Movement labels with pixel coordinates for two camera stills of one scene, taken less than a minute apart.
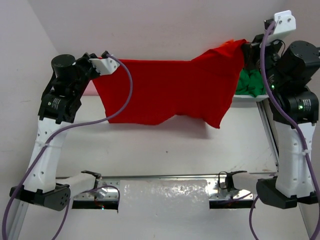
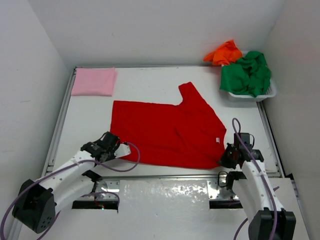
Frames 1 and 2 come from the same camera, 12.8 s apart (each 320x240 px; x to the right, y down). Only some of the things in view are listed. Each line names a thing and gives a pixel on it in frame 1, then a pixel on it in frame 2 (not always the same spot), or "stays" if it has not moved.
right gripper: (252, 49) to (223, 160)
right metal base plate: (217, 189) stays
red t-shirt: (203, 89) to (188, 134)
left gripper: (84, 60) to (112, 155)
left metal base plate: (102, 193) stays
